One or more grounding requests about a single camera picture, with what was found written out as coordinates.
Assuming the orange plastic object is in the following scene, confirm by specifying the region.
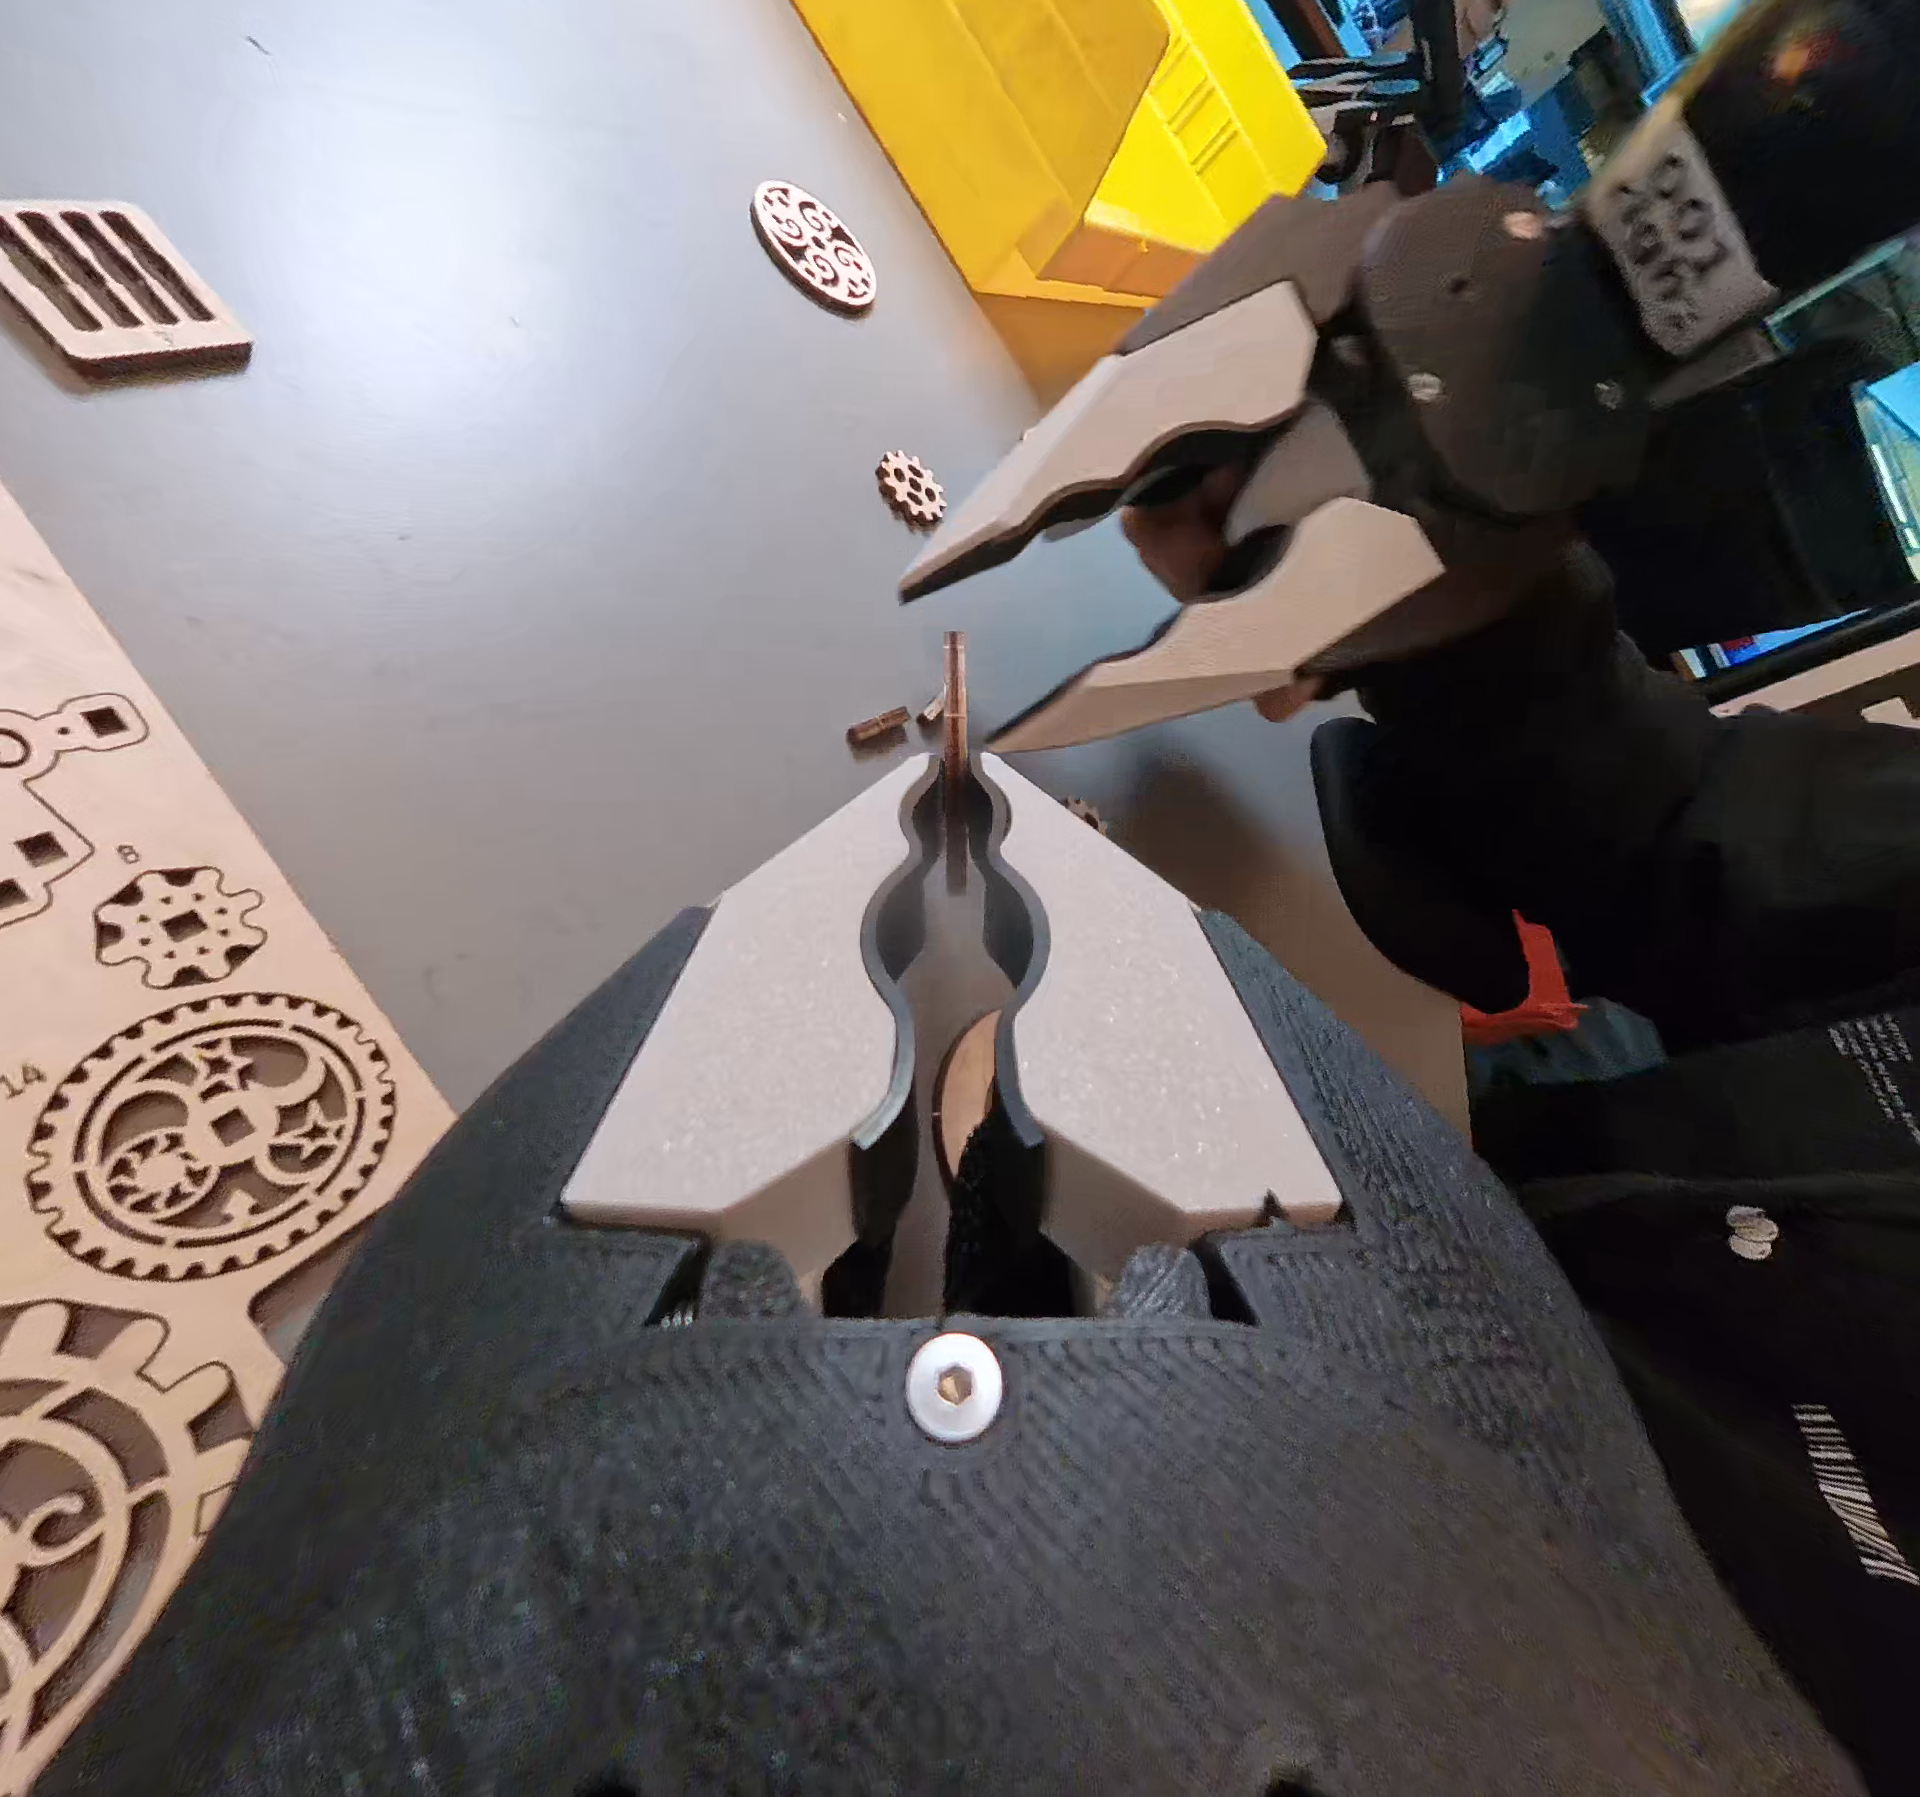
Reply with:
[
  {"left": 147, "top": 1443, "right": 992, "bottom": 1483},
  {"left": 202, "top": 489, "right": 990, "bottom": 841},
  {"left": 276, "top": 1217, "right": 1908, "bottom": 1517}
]
[{"left": 1462, "top": 913, "right": 1589, "bottom": 1048}]

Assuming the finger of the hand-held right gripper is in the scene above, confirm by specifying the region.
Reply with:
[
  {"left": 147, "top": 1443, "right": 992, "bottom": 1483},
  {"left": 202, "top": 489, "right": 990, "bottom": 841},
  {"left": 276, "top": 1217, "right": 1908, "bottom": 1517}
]
[
  {"left": 894, "top": 278, "right": 1378, "bottom": 607},
  {"left": 982, "top": 495, "right": 1451, "bottom": 757}
]

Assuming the person's black clothing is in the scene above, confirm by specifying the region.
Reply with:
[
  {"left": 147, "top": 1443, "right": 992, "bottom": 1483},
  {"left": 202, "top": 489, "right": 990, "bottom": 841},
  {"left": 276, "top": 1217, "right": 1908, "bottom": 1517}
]
[{"left": 1477, "top": 1002, "right": 1920, "bottom": 1797}]

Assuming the large wooden ring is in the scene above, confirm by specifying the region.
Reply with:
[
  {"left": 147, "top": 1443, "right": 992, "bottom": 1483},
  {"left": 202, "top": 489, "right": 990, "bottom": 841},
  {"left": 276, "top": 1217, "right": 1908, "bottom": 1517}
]
[{"left": 930, "top": 629, "right": 1022, "bottom": 1229}]

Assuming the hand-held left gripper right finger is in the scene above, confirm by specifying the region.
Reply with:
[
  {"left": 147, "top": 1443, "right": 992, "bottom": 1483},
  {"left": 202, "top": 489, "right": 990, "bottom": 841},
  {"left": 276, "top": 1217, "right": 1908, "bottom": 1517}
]
[{"left": 966, "top": 751, "right": 1349, "bottom": 1319}]

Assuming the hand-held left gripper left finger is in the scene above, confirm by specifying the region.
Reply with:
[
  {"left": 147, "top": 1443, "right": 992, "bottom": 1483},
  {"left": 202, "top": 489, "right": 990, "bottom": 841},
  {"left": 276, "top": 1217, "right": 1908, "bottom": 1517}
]
[{"left": 562, "top": 751, "right": 948, "bottom": 1319}]

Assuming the person's right forearm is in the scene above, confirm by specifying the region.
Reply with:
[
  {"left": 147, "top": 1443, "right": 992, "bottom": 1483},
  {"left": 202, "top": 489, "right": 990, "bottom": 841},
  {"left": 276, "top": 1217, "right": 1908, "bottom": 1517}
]
[{"left": 1312, "top": 536, "right": 1920, "bottom": 1048}]

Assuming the slotted wooden grille piece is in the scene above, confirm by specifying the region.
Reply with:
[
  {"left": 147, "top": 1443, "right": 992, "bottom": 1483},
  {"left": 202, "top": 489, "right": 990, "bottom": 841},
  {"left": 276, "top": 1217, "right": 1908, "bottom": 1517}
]
[{"left": 0, "top": 198, "right": 254, "bottom": 377}]

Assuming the ornamental round wooden disc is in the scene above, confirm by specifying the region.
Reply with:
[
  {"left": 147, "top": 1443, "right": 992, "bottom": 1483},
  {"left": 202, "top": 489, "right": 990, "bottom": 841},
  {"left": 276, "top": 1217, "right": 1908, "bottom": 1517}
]
[{"left": 750, "top": 179, "right": 881, "bottom": 315}]

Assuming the yellow plastic bin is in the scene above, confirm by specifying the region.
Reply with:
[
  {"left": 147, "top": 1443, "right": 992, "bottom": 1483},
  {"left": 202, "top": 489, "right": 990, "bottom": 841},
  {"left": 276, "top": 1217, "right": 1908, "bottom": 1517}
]
[{"left": 716, "top": 0, "right": 1330, "bottom": 308}]

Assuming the wooden puzzle sheet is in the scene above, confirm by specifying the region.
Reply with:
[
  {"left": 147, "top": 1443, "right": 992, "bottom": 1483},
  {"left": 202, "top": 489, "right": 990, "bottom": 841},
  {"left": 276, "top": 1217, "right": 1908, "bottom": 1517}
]
[{"left": 0, "top": 476, "right": 461, "bottom": 1797}]

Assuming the grey desk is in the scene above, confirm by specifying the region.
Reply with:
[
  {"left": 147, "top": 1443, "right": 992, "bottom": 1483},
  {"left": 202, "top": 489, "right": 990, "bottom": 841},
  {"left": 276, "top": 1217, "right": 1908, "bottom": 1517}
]
[{"left": 0, "top": 0, "right": 1481, "bottom": 1348}]

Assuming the person's right hand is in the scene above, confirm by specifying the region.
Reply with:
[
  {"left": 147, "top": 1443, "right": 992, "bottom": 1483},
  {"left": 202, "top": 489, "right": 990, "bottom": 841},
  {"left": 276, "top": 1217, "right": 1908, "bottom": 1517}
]
[{"left": 1123, "top": 466, "right": 1292, "bottom": 606}]

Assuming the black chair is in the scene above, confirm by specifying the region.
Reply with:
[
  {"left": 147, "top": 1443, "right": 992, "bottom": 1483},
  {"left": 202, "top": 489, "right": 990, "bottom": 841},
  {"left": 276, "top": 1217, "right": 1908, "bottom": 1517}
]
[{"left": 1290, "top": 0, "right": 1519, "bottom": 195}]

